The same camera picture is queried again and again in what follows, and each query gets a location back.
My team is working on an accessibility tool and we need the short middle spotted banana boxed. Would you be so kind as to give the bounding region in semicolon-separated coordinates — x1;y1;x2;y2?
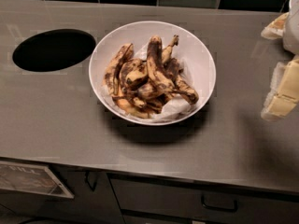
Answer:
119;58;148;89

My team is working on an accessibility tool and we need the white round bowl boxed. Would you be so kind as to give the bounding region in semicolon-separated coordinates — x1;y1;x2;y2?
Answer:
89;21;216;126

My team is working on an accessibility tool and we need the left spotted banana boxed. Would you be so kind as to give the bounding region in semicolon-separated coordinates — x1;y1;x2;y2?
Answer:
103;43;134;95

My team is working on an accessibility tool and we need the round black counter opening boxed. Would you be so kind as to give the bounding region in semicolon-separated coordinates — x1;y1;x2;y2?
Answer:
12;29;96;72

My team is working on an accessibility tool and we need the grey cabinet drawer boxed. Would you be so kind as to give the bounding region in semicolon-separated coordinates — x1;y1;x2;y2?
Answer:
109;175;299;224

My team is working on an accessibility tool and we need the right lower spotted banana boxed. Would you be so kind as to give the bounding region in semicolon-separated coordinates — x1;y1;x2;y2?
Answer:
175;75;199;105

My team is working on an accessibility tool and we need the back banana with stem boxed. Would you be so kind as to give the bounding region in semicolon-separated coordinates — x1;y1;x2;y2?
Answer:
162;35;178;64

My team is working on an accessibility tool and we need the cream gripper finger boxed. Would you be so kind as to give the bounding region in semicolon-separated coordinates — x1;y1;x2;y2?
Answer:
261;55;299;121
261;12;289;40

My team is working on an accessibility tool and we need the black cabinet door handle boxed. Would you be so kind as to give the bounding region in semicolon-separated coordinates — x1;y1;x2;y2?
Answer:
84;171;97;191

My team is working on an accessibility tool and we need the black drawer handle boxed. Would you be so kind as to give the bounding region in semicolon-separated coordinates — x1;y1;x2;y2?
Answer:
201;194;238;213

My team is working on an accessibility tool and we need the framed sign on cabinet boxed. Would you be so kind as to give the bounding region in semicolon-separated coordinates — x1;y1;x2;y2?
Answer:
0;161;74;199

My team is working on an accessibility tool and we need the white paper bowl liner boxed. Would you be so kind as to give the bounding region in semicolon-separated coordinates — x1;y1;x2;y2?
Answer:
99;54;198;122

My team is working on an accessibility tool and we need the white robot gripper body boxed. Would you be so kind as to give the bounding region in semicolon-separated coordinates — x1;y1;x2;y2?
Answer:
283;0;299;55

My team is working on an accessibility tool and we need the bottom yellow banana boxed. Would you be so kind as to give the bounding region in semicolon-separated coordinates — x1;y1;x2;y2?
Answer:
112;91;150;119

